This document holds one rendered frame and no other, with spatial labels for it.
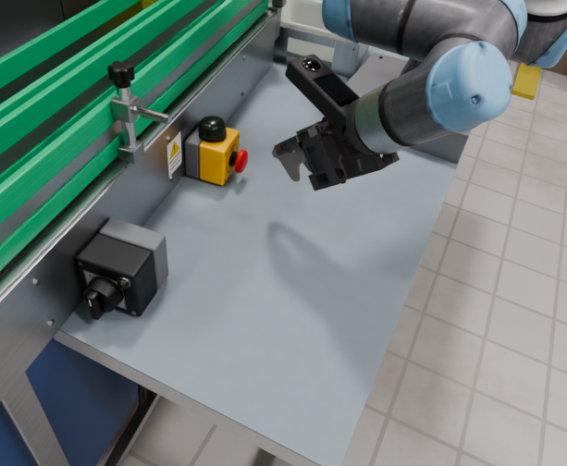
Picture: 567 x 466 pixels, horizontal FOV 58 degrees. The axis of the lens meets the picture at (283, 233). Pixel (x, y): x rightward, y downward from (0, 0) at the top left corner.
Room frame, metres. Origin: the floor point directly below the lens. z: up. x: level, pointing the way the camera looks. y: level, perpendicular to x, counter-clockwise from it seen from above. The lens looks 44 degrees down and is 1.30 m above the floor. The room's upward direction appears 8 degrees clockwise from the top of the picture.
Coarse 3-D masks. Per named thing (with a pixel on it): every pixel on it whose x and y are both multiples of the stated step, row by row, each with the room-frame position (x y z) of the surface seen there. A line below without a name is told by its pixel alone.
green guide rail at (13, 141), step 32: (192, 0) 0.92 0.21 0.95; (224, 0) 1.06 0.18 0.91; (128, 32) 0.72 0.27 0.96; (160, 32) 0.80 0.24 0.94; (96, 64) 0.63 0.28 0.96; (64, 96) 0.56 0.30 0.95; (96, 96) 0.63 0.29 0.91; (0, 128) 0.45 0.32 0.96; (32, 128) 0.50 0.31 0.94; (64, 128) 0.55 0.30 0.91; (0, 160) 0.44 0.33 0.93
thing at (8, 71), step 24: (120, 0) 0.86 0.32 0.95; (72, 24) 0.74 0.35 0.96; (96, 24) 0.79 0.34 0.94; (120, 24) 0.86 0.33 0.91; (24, 48) 0.63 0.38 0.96; (48, 48) 0.68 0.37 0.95; (72, 48) 0.73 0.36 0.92; (0, 72) 0.58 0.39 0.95; (24, 72) 0.62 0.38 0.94; (0, 96) 0.58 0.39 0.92
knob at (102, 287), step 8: (96, 280) 0.38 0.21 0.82; (104, 280) 0.38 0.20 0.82; (88, 288) 0.37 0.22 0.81; (96, 288) 0.37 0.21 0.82; (104, 288) 0.37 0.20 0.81; (112, 288) 0.37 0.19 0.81; (88, 296) 0.35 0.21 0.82; (96, 296) 0.36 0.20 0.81; (104, 296) 0.36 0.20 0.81; (112, 296) 0.37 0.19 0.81; (120, 296) 0.37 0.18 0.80; (88, 304) 0.35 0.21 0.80; (96, 304) 0.35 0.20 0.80; (104, 304) 0.36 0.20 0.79; (112, 304) 0.36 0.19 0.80; (96, 312) 0.35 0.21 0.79; (104, 312) 0.36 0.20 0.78
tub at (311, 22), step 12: (288, 0) 1.28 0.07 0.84; (300, 0) 1.31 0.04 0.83; (312, 0) 1.31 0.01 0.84; (288, 12) 1.28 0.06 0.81; (300, 12) 1.31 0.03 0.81; (312, 12) 1.30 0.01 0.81; (288, 24) 1.15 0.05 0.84; (300, 24) 1.15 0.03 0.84; (312, 24) 1.30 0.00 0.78; (324, 24) 1.29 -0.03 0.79; (336, 36) 1.12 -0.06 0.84
